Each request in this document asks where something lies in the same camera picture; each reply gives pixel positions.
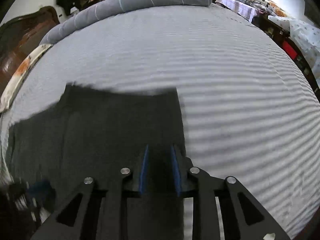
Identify floral pillow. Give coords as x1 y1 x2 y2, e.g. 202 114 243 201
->
0 43 53 113

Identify dark wooden headboard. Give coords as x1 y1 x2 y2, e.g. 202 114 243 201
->
0 6 61 96

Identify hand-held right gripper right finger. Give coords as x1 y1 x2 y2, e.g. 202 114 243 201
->
170 144 292 240

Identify white dotted cloth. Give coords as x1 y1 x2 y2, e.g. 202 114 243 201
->
267 15 320 77

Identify grey white striped bed sheet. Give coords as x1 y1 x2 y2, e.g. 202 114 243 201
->
0 2 320 240

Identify red box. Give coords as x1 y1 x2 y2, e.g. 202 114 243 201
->
282 41 298 61

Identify black denim pants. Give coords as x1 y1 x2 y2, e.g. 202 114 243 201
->
6 83 187 240

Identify floral blanket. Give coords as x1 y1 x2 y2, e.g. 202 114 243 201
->
229 0 289 18

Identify white checked cloth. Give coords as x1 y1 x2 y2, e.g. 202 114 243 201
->
215 0 258 23

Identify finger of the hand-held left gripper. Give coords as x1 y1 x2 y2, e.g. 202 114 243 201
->
26 179 57 207

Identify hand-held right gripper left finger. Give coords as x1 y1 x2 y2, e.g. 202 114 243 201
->
30 144 150 240

